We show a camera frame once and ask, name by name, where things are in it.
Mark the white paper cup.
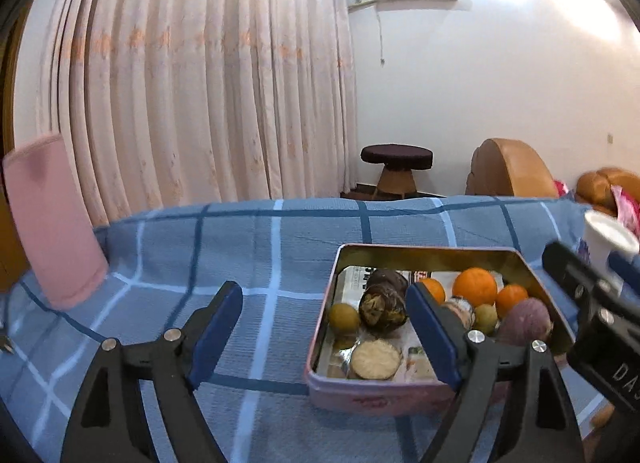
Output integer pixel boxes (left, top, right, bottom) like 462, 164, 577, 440
582, 210, 640, 294

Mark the purple round fruit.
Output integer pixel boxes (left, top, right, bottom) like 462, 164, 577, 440
497, 297, 553, 348

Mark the small yellow-green fruit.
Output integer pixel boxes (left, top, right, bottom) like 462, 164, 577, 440
327, 304, 362, 334
472, 303, 500, 336

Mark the brown leather armchair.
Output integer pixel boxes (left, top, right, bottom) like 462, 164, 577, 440
465, 138, 561, 198

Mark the pale cut fruit half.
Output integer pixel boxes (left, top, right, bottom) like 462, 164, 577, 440
348, 339, 403, 381

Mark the pink fabric cylinder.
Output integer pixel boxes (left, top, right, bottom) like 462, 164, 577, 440
2, 133, 110, 309

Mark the pink tin box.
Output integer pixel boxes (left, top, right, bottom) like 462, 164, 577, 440
305, 243, 576, 416

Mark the large orange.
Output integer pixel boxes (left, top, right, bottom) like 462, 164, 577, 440
451, 267, 499, 308

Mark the pink bag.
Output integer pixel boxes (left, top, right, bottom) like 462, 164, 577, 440
611, 186, 640, 234

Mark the wooden wardrobe door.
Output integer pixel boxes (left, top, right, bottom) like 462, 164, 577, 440
0, 13, 28, 291

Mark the brown leather sofa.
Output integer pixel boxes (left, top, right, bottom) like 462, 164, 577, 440
575, 167, 640, 216

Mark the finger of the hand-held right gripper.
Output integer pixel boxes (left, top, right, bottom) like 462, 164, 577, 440
606, 250, 640, 291
541, 240, 623, 316

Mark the pale pink curtain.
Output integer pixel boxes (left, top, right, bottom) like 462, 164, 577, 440
35, 0, 361, 226

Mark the small orange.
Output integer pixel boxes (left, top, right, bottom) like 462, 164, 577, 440
419, 277, 447, 305

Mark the medium orange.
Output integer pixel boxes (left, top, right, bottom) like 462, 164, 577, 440
495, 284, 530, 319

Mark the dark round stool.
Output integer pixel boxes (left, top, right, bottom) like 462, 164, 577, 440
360, 144, 435, 199

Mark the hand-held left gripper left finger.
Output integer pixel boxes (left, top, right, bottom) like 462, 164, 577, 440
60, 280, 244, 463

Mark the blue checked blanket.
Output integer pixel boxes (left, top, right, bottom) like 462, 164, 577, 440
0, 196, 640, 463

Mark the dark brown rough fruit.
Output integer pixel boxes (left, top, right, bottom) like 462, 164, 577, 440
359, 268, 412, 330

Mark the air conditioner power cord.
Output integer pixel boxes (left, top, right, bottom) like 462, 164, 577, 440
376, 10, 387, 66

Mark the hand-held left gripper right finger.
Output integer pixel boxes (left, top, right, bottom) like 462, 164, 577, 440
405, 283, 586, 463

